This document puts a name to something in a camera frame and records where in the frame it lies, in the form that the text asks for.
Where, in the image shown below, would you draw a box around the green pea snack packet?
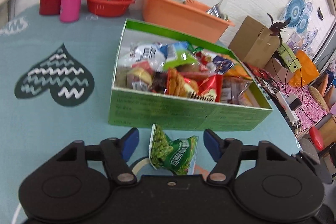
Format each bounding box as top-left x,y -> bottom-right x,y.
149,124 -> 199,176

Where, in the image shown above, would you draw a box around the red orange snack bag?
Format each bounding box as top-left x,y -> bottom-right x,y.
188,75 -> 223,102

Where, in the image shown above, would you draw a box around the orange leaf snack bag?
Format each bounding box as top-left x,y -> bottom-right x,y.
222,55 -> 252,80

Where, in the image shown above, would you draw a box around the dark blue candy packet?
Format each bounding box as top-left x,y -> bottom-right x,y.
212,56 -> 235,75

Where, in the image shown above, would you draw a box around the white snack bag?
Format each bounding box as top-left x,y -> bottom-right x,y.
118,43 -> 168,72

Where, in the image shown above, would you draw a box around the blue green candy packet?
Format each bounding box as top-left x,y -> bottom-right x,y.
163,42 -> 198,71

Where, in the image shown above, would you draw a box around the brown cake orange packet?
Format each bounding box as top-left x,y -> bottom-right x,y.
220,77 -> 252,106

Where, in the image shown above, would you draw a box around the clear mixed nuts packet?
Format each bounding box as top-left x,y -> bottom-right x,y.
126,67 -> 153,92

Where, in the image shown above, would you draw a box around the pink nut snack packet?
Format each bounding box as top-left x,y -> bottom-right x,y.
166,68 -> 199,98

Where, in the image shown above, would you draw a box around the red stool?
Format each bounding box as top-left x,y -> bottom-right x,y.
309,126 -> 325,151

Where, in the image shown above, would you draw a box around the green white cardboard box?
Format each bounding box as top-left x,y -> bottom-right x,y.
108,19 -> 272,131

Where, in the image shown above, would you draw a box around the white power strip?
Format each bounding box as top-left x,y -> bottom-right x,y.
276,92 -> 299,123

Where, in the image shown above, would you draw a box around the orange plastic bag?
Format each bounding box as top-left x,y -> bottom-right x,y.
288,50 -> 319,87

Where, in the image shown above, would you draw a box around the green small box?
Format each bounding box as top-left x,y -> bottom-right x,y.
276,43 -> 302,73

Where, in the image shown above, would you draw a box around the small open cardboard box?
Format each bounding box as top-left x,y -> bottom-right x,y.
264,57 -> 294,84

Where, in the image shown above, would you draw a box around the brown cardboard box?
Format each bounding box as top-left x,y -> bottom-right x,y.
228,16 -> 280,68

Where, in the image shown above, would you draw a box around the dark purple plant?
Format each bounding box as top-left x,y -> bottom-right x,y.
267,13 -> 291,47

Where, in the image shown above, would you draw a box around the orange plastic tub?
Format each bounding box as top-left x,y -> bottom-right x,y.
142,0 -> 235,43

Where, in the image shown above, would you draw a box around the steel bowl in tub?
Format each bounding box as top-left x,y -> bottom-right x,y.
206,3 -> 229,21

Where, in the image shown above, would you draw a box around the blue paper fan decorations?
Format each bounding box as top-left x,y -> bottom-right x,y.
282,0 -> 313,34

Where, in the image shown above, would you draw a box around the red plastic basin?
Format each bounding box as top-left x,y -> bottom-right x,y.
87,0 -> 135,18

